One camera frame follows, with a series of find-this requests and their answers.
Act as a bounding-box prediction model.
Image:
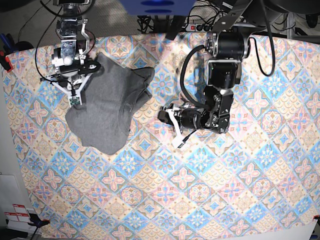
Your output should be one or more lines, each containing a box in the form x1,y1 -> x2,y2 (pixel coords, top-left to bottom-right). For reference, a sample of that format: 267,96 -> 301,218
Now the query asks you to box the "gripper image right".
157,103 -> 208,149

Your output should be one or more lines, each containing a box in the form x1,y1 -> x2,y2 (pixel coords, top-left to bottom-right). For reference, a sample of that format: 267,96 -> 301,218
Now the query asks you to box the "orange clamp upper left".
0,50 -> 13,73

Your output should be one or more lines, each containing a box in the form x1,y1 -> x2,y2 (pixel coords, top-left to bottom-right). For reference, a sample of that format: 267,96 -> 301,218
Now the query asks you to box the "white labelled box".
0,174 -> 30,232

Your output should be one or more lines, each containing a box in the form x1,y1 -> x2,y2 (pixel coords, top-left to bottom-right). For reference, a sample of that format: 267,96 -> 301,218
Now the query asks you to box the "black centre post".
165,15 -> 186,41

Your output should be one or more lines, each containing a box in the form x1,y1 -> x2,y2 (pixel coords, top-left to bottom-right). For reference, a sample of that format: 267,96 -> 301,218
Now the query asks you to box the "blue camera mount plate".
119,0 -> 196,16

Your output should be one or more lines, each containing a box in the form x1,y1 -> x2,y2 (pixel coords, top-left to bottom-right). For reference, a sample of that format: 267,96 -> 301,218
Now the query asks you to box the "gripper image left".
41,61 -> 102,107

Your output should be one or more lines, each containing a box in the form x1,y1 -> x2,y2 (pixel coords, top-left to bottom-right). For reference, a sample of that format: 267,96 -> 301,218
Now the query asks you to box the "patterned tablecloth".
1,33 -> 320,240

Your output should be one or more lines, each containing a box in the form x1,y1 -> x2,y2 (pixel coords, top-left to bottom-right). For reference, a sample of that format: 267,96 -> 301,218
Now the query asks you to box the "grey T-shirt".
65,52 -> 155,155

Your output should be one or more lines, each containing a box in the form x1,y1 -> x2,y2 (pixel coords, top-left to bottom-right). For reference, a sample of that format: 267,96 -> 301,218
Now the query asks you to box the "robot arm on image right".
157,0 -> 289,149

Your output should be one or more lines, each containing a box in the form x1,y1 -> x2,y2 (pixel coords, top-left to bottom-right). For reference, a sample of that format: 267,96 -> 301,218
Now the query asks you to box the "blue clamp lower left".
27,213 -> 50,229

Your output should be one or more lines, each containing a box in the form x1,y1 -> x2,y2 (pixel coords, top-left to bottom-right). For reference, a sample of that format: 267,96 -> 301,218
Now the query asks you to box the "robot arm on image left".
40,0 -> 101,107

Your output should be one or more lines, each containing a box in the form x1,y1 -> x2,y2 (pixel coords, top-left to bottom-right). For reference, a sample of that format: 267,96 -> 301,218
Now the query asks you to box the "white power strip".
182,23 -> 213,33

